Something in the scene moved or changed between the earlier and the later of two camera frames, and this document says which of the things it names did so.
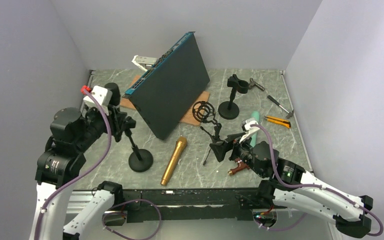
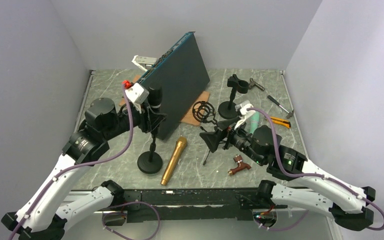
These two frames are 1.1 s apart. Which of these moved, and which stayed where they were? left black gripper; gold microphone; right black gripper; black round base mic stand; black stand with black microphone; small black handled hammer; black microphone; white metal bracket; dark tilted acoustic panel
Moved: black stand with black microphone; left black gripper; right black gripper; black microphone
Stayed: small black handled hammer; dark tilted acoustic panel; gold microphone; white metal bracket; black round base mic stand
